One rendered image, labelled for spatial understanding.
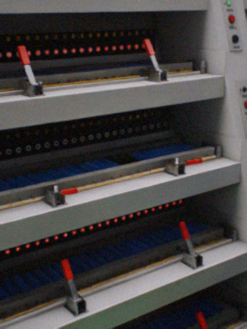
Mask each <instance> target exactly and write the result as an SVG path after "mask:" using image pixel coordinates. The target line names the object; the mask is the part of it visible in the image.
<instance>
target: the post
mask: <svg viewBox="0 0 247 329"><path fill-rule="evenodd" d="M235 5H236V9H237V16H238V20H239V27H240V31H241V37H242V44H243V48H244V50H239V51H230V47H229V43H228V36H227V32H226V26H225V22H224V15H223V8H222V4H221V0H208V9H207V10H167V11H152V18H153V21H154V28H155V32H156V38H157V42H158V46H159V49H160V56H161V59H163V60H165V62H166V63H167V47H173V48H190V49H207V50H216V51H226V69H225V79H224V96H223V97H218V98H214V99H209V100H201V101H196V102H188V103H179V104H174V105H170V111H171V115H172V122H173V126H174V132H175V136H176V137H177V138H179V142H181V125H188V126H191V127H195V128H198V129H203V130H208V131H211V132H215V133H218V134H223V135H226V136H231V137H234V138H239V139H242V150H241V172H240V182H238V183H235V184H231V185H228V186H223V187H221V188H217V189H214V190H210V191H205V192H203V193H198V194H195V195H191V197H187V198H188V205H189V208H190V213H191V214H193V215H194V219H196V201H197V200H198V201H199V202H202V203H204V204H208V205H209V206H212V207H214V208H217V209H220V210H221V211H224V212H226V213H229V214H231V215H234V216H235V217H237V218H239V219H241V220H244V221H246V222H247V137H246V136H245V133H244V126H243V122H242V115H241V108H240V105H239V97H238V94H237V87H236V83H235V82H236V81H241V80H247V24H246V17H245V12H244V6H243V1H242V0H235ZM222 282H223V283H225V284H227V285H228V286H230V287H232V288H233V289H235V290H237V291H239V292H241V293H243V294H244V295H246V296H247V271H244V272H241V273H239V274H236V275H235V276H232V277H230V278H227V279H225V280H223V281H222Z"/></svg>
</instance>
